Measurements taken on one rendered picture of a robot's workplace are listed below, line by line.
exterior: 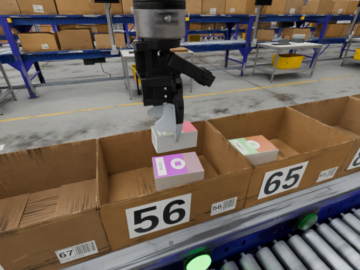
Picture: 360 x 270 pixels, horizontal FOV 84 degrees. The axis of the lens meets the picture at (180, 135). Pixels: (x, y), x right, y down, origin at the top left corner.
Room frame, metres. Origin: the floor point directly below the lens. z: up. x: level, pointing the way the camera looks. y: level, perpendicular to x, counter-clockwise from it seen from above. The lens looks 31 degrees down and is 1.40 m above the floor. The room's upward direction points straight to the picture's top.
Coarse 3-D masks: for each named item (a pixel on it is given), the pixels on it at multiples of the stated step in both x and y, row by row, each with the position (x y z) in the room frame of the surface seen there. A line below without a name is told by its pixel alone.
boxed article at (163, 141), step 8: (152, 128) 0.42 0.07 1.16; (184, 128) 0.42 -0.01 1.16; (192, 128) 0.42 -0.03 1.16; (152, 136) 0.42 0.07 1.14; (160, 136) 0.38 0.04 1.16; (168, 136) 0.38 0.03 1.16; (184, 136) 0.40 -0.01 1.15; (192, 136) 0.40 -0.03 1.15; (160, 144) 0.38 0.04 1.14; (168, 144) 0.38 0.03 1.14; (176, 144) 0.39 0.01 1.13; (184, 144) 0.40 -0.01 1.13; (192, 144) 0.40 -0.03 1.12; (160, 152) 0.38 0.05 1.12
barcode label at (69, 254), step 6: (72, 246) 0.25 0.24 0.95; (78, 246) 0.25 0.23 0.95; (84, 246) 0.26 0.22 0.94; (90, 246) 0.26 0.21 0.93; (60, 252) 0.24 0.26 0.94; (66, 252) 0.25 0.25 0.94; (72, 252) 0.25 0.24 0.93; (78, 252) 0.25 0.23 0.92; (84, 252) 0.26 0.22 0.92; (90, 252) 0.26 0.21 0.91; (96, 252) 0.26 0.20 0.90; (60, 258) 0.24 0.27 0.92; (66, 258) 0.24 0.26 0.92; (72, 258) 0.25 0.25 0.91
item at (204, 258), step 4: (200, 256) 0.29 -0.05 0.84; (204, 256) 0.29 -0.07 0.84; (208, 256) 0.29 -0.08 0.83; (192, 260) 0.28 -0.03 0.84; (196, 260) 0.28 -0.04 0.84; (200, 260) 0.28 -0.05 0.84; (204, 260) 0.28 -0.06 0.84; (208, 260) 0.28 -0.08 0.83; (188, 264) 0.28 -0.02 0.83; (192, 264) 0.27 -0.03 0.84; (196, 264) 0.27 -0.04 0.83; (200, 264) 0.27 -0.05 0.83; (204, 264) 0.28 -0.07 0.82; (208, 264) 0.28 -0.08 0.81; (188, 268) 0.27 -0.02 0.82; (192, 268) 0.27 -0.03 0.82; (196, 268) 0.27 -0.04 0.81; (200, 268) 0.27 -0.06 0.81; (204, 268) 0.28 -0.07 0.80
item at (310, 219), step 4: (308, 216) 0.41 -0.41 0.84; (312, 216) 0.41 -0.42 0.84; (316, 216) 0.41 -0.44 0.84; (304, 220) 0.40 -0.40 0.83; (308, 220) 0.40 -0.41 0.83; (312, 220) 0.41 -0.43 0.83; (316, 220) 0.41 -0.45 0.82; (300, 224) 0.40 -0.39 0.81; (304, 224) 0.40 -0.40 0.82; (308, 224) 0.40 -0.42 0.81; (312, 224) 0.41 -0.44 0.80; (300, 228) 0.40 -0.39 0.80; (304, 228) 0.40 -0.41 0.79; (308, 228) 0.41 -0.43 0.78
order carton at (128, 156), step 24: (120, 144) 0.57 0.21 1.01; (144, 144) 0.60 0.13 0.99; (216, 144) 0.59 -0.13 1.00; (96, 168) 0.40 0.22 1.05; (120, 168) 0.56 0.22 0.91; (144, 168) 0.58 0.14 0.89; (216, 168) 0.57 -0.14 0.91; (240, 168) 0.45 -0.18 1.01; (120, 192) 0.47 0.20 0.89; (144, 192) 0.47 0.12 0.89; (168, 192) 0.33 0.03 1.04; (192, 192) 0.35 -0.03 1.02; (216, 192) 0.37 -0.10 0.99; (240, 192) 0.40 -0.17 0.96; (120, 216) 0.29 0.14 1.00; (192, 216) 0.35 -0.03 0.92; (216, 216) 0.38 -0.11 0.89; (120, 240) 0.29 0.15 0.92; (144, 240) 0.31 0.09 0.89
